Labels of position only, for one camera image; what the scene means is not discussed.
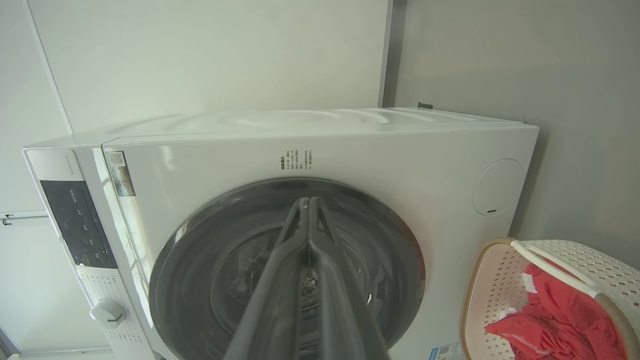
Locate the red and white garment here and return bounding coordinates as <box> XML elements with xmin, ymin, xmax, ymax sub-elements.
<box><xmin>484</xmin><ymin>264</ymin><xmax>627</xmax><ymax>360</ymax></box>

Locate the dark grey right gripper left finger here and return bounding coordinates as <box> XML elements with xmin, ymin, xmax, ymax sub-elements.
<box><xmin>223</xmin><ymin>197</ymin><xmax>311</xmax><ymax>360</ymax></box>

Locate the grey metal rail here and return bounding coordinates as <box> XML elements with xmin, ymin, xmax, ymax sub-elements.
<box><xmin>0</xmin><ymin>210</ymin><xmax>49</xmax><ymax>226</ymax></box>

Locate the white front-loading washing machine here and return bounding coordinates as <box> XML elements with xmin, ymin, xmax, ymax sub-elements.
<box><xmin>22</xmin><ymin>106</ymin><xmax>540</xmax><ymax>360</ymax></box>

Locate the white washer control knob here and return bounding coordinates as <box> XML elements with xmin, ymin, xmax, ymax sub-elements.
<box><xmin>90</xmin><ymin>298</ymin><xmax>128</xmax><ymax>330</ymax></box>

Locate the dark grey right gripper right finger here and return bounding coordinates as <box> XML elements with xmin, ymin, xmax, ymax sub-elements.
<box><xmin>310</xmin><ymin>197</ymin><xmax>391</xmax><ymax>360</ymax></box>

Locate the round white filter cover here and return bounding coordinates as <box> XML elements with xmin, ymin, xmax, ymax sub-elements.
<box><xmin>472</xmin><ymin>158</ymin><xmax>525</xmax><ymax>217</ymax></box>

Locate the silver QR code sticker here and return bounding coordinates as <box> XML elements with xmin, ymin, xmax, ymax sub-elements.
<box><xmin>105</xmin><ymin>151</ymin><xmax>137</xmax><ymax>198</ymax></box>

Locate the round dark glass washer door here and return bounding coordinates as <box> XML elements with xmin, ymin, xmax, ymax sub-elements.
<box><xmin>149</xmin><ymin>177</ymin><xmax>426</xmax><ymax>360</ymax></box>

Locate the cream perforated laundry basket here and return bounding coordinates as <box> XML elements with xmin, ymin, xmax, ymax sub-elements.
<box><xmin>459</xmin><ymin>237</ymin><xmax>640</xmax><ymax>360</ymax></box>

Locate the black washer control panel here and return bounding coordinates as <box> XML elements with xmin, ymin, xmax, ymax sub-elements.
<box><xmin>40</xmin><ymin>180</ymin><xmax>119</xmax><ymax>270</ymax></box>

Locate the blue energy label sticker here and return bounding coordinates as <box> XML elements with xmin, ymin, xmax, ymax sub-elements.
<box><xmin>429</xmin><ymin>342</ymin><xmax>466</xmax><ymax>360</ymax></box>

